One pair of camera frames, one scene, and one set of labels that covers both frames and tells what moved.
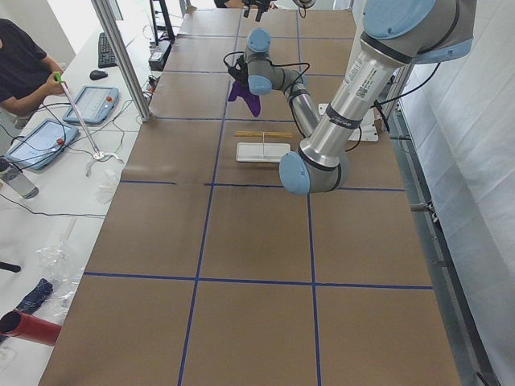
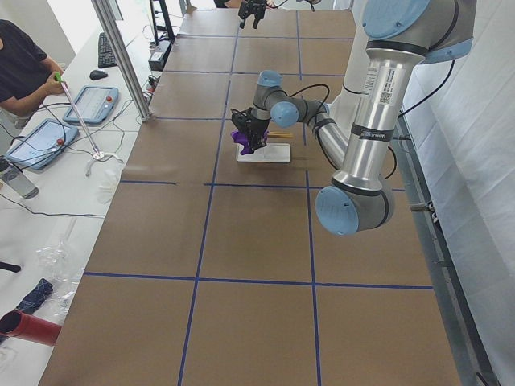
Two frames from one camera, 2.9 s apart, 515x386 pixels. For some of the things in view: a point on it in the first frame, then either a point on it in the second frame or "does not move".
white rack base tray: [261, 152] does not move
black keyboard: [106, 57] does not move
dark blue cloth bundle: [35, 297] does not move
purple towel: [241, 90] -> [241, 137]
